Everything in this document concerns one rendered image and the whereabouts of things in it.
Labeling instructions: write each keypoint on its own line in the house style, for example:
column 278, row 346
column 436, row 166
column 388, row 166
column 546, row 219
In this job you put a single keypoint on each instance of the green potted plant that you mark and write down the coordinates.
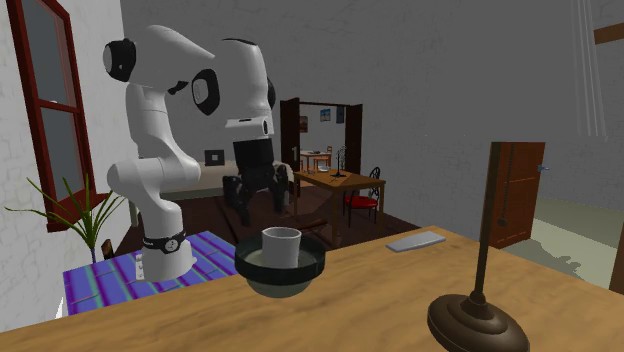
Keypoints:
column 88, row 222

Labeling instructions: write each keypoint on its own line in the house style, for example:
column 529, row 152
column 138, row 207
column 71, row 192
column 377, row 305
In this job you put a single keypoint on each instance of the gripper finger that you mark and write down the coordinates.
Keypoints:
column 281, row 187
column 237, row 192

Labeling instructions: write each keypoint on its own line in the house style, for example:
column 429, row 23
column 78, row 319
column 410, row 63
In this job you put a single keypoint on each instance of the brown open door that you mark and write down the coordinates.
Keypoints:
column 524, row 195

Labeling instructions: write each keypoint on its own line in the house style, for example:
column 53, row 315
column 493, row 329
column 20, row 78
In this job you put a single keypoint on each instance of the dark double door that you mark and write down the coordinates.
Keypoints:
column 290, row 131

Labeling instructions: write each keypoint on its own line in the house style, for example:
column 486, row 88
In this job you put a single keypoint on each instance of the brown lamp stand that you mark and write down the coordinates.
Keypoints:
column 475, row 324

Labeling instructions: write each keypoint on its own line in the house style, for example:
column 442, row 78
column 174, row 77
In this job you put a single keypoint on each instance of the white cup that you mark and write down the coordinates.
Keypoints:
column 281, row 246

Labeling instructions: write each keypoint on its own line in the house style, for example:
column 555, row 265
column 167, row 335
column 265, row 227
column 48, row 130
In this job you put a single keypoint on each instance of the red framed window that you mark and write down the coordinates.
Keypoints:
column 53, row 102

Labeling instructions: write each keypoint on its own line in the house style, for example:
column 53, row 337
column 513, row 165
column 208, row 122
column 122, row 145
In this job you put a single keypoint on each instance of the black chair with red seat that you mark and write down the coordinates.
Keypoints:
column 363, row 201

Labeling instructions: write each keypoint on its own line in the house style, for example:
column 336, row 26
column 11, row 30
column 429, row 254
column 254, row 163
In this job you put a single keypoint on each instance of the dark bowl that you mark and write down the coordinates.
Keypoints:
column 280, row 280

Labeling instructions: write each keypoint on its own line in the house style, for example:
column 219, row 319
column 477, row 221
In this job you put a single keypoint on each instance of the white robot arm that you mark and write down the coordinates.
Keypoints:
column 156, row 190

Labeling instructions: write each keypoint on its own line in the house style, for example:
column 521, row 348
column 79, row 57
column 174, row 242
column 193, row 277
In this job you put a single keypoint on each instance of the purple patterned robot stand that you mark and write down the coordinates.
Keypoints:
column 112, row 282

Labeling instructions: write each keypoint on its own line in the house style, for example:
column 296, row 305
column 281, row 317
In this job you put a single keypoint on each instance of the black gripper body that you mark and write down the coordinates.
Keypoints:
column 252, row 153

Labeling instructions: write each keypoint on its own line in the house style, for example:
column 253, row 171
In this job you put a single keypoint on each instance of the blue wall picture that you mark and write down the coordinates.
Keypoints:
column 325, row 115

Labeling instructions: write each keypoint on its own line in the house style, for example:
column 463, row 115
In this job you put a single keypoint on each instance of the wooden dining table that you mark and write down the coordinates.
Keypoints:
column 348, row 183

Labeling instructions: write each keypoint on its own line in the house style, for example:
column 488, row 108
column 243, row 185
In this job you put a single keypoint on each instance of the dark wall picture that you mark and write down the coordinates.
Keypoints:
column 303, row 124

